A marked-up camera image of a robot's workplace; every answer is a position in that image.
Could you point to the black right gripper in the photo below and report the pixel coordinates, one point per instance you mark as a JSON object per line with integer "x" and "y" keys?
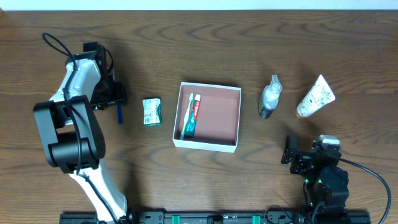
{"x": 298, "y": 160}

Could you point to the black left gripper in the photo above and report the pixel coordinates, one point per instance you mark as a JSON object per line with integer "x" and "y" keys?
{"x": 115, "y": 101}

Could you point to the blue disposable razor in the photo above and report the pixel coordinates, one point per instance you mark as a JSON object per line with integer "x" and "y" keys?
{"x": 119, "y": 114}

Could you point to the green Dettol soap pack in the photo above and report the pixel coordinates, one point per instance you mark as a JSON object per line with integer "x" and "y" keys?
{"x": 152, "y": 112}

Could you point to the green toothbrush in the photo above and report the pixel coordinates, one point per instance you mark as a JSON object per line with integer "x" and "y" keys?
{"x": 187, "y": 114}

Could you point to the Colgate toothpaste tube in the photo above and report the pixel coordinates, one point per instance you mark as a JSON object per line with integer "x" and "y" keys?
{"x": 191, "y": 124}

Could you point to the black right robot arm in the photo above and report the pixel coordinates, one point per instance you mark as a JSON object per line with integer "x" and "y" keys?
{"x": 325, "y": 185}

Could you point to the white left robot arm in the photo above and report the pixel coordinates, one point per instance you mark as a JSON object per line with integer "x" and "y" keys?
{"x": 71, "y": 135}

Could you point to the white Pantene tube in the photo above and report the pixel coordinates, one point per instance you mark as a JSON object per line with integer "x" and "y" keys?
{"x": 318, "y": 96}

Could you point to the clear foam pump soap bottle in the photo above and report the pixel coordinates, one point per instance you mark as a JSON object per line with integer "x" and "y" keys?
{"x": 269, "y": 98}

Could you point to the white box with red interior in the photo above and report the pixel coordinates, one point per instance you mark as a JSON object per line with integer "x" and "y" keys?
{"x": 217, "y": 127}

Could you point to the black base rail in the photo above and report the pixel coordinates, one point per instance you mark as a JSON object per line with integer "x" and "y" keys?
{"x": 269, "y": 217}

